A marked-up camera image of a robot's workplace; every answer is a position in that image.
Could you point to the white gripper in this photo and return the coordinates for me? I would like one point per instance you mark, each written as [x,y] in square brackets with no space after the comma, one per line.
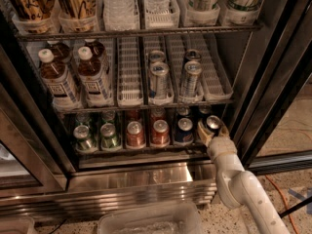
[221,148]

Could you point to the green soda can right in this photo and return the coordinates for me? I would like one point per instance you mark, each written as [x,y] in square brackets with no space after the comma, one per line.
[110,140]

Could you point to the blue pepsi can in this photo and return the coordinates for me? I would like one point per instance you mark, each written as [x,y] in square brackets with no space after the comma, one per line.
[212,125]
[183,131]

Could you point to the clear plastic bin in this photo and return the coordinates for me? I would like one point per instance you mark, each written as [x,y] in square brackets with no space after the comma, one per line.
[163,218]

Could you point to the green soda can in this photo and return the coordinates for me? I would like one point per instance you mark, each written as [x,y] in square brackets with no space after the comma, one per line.
[85,140]
[110,140]

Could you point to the brown drink can top left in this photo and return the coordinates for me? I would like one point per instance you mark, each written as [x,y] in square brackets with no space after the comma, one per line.
[31,2]

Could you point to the tea bottle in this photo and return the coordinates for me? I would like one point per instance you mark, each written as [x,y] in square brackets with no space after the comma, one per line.
[60,82]
[94,78]

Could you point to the red soda can right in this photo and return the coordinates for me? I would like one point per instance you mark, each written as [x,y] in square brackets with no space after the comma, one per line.
[160,133]

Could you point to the silver tall can right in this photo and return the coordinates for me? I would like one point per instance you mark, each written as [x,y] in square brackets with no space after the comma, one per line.
[190,76]

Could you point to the red soda can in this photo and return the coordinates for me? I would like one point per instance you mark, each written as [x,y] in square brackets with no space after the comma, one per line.
[160,133]
[135,135]

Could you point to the red soda can left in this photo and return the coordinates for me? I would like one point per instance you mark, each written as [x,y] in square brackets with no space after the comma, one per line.
[135,135]

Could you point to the stainless fridge base grille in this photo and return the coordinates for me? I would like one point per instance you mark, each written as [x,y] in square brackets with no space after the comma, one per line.
[91,195]

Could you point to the silver tall can left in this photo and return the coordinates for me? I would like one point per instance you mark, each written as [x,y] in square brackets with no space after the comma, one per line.
[158,80]

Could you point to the tea bottle front left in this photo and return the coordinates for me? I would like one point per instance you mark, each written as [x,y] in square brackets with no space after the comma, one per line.
[60,82]

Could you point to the black tripod leg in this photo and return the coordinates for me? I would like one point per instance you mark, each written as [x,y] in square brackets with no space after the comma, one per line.
[296,207]

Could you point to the green soda can left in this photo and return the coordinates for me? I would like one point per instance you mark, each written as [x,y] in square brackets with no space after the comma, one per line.
[85,140]

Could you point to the fridge glass door right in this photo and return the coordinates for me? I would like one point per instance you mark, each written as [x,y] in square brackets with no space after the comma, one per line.
[275,67]

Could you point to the silver tall can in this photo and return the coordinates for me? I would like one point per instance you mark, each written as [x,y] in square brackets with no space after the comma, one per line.
[158,80]
[190,76]

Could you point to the tea bottle front right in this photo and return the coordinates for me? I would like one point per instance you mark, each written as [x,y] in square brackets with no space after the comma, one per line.
[94,78]

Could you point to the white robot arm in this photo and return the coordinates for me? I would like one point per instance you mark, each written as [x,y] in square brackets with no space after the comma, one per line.
[238,187]

